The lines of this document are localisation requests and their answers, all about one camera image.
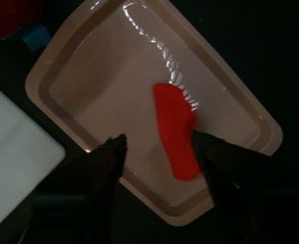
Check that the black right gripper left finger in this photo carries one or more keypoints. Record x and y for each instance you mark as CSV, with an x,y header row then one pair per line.
x,y
79,197

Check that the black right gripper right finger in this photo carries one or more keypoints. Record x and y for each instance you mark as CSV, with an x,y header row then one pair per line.
x,y
258,197

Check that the small elongated red dough piece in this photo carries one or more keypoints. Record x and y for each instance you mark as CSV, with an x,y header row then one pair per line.
x,y
175,133

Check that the white cutting board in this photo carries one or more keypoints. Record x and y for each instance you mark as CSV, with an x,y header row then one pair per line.
x,y
15,152

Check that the shallow rectangular plastic tray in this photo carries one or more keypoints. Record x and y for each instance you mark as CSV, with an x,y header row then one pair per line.
x,y
113,79

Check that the blue tape piece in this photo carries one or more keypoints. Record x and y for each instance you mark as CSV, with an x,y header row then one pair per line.
x,y
36,38

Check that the red plastic cup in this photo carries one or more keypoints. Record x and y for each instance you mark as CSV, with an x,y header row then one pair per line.
x,y
7,16

